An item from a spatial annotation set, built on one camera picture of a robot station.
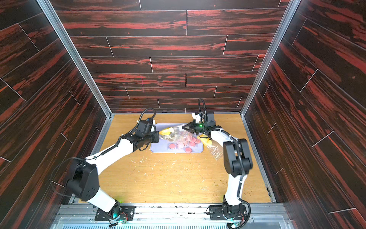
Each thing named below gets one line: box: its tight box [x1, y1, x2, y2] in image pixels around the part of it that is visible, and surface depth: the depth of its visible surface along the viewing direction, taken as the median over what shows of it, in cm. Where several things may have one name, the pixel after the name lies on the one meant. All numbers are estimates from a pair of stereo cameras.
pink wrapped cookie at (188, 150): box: [184, 146, 193, 154], surface depth 98 cm
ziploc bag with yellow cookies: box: [159, 124, 196, 145], surface depth 91 cm
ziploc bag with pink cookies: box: [197, 133, 224, 161], surface depth 95 cm
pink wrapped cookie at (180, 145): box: [177, 142, 185, 149], surface depth 100 cm
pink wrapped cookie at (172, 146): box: [167, 143, 178, 150], surface depth 101 cm
